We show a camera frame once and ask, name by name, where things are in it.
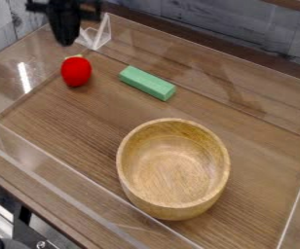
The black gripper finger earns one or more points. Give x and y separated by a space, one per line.
65 14

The red toy strawberry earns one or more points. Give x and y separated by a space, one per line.
75 71

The green rectangular block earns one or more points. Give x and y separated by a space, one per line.
148 83

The wooden bowl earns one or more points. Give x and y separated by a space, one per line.
173 167

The clear acrylic corner bracket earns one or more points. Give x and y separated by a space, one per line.
94 38

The clear acrylic tray wall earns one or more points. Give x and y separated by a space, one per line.
61 134

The black table leg bracket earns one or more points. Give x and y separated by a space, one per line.
35 233

